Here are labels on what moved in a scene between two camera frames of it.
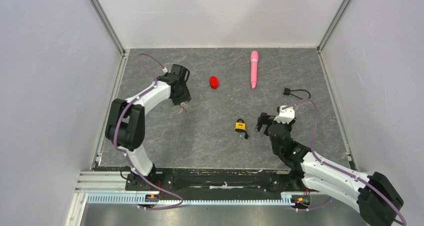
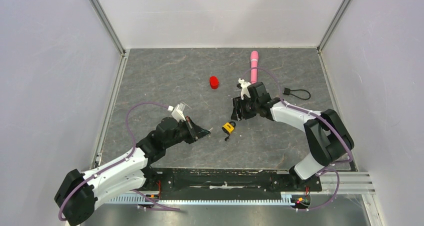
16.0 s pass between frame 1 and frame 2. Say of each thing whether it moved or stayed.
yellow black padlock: moved
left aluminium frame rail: stayed
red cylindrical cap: stayed
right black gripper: moved
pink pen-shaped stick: stayed
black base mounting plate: stayed
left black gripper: moved
